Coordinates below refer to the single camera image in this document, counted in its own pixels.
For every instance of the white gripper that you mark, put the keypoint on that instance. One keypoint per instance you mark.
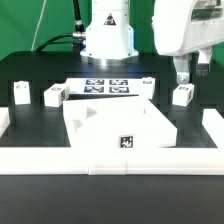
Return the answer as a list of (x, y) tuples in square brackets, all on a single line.
[(184, 26)]

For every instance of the white square tabletop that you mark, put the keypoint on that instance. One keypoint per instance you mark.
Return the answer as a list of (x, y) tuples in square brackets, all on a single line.
[(121, 122)]

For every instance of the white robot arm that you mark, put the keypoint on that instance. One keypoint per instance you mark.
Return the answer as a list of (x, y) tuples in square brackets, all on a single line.
[(109, 37)]

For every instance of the white U-shaped fence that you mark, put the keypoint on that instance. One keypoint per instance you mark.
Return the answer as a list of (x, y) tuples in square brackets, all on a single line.
[(36, 142)]

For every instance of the white AprilTag base plate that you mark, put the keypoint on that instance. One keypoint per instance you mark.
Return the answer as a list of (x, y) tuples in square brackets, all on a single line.
[(104, 86)]

